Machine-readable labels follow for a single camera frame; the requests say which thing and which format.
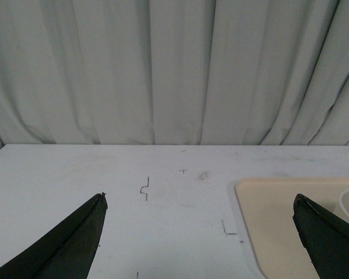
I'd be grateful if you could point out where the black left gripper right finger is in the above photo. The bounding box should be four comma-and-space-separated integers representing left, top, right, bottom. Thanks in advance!
293, 194, 349, 278

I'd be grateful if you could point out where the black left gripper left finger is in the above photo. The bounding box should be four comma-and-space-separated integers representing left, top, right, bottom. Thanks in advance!
0, 192, 108, 278

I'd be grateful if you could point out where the beige square plate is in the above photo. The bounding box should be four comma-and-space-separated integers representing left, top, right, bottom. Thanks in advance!
235, 177, 349, 278

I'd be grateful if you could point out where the grey-white curtain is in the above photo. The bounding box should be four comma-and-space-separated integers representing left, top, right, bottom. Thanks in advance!
0, 1, 349, 149

